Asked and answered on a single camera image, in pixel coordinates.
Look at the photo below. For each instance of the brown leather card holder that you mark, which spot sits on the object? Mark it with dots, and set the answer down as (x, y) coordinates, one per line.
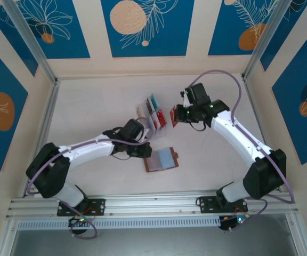
(164, 160)

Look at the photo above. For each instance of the clear acrylic card rack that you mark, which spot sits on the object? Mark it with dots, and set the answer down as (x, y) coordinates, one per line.
(153, 114)

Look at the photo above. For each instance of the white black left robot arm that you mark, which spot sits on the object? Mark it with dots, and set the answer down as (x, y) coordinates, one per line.
(89, 152)

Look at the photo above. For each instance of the teal card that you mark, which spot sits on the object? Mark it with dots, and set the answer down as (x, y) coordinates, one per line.
(155, 102)

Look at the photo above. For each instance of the black card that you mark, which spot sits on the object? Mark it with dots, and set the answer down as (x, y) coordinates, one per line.
(150, 105)

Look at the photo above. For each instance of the aluminium mounting rail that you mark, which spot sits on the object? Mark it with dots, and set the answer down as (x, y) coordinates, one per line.
(156, 204)

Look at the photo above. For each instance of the aluminium table side rail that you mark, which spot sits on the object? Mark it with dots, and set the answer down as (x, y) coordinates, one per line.
(51, 106)
(255, 106)

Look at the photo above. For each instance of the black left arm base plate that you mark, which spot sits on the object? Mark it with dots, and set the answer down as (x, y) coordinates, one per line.
(100, 206)

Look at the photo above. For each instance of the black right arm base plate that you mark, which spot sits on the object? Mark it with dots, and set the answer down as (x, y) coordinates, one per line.
(204, 204)

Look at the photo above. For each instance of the aluminium frame post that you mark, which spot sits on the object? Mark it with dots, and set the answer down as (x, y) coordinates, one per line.
(273, 29)
(28, 37)

